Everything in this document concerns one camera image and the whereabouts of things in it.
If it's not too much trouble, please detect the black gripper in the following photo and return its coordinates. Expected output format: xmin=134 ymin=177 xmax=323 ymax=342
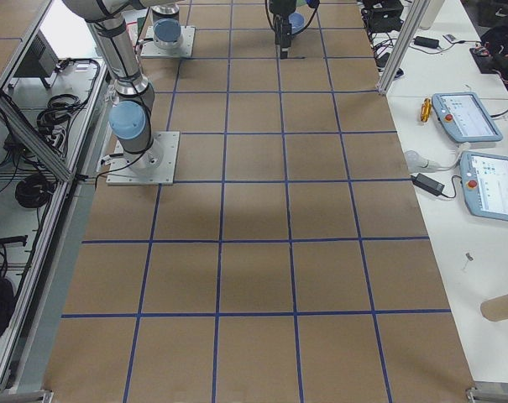
xmin=268 ymin=0 xmax=296 ymax=59

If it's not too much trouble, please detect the blue bowl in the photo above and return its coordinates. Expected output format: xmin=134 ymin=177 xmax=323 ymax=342
xmin=289 ymin=12 xmax=306 ymax=34

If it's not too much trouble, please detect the small black power brick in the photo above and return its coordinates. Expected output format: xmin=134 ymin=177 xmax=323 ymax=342
xmin=413 ymin=36 xmax=439 ymax=49

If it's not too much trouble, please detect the white light bulb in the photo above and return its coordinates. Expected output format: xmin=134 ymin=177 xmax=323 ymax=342
xmin=404 ymin=150 xmax=440 ymax=173

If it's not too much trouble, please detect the upper teach pendant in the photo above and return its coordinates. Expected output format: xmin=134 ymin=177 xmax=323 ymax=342
xmin=432 ymin=92 xmax=503 ymax=144

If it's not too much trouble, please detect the teach pendant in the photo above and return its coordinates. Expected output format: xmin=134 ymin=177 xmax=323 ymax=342
xmin=459 ymin=151 xmax=508 ymax=222
xmin=432 ymin=92 xmax=503 ymax=144

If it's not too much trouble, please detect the black power adapter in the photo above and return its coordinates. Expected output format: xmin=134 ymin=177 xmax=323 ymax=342
xmin=411 ymin=173 xmax=444 ymax=196

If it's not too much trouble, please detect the grey control box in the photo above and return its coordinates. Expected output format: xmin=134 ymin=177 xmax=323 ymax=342
xmin=14 ymin=30 xmax=60 ymax=89

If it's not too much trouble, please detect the lower teach pendant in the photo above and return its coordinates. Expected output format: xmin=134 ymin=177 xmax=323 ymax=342
xmin=459 ymin=151 xmax=508 ymax=222

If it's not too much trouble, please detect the cardboard tube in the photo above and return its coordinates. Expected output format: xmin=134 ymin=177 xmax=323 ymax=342
xmin=480 ymin=294 xmax=508 ymax=322

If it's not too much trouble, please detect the aluminium frame post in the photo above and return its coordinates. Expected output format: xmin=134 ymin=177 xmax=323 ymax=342
xmin=377 ymin=0 xmax=430 ymax=95

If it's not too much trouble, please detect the black cable coil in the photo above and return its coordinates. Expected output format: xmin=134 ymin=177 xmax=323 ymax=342
xmin=14 ymin=172 xmax=55 ymax=210

